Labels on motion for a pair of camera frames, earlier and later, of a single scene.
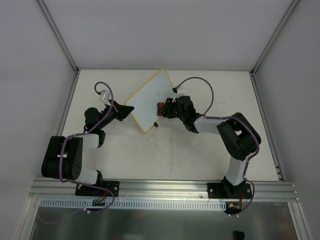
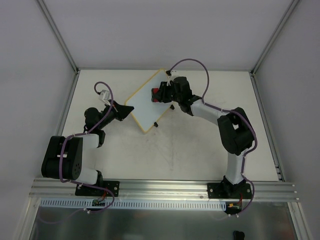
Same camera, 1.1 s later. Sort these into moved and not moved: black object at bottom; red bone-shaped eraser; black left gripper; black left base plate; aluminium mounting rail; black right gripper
Moved: red bone-shaped eraser; black right gripper
Not moved: black left base plate; black left gripper; aluminium mounting rail; black object at bottom
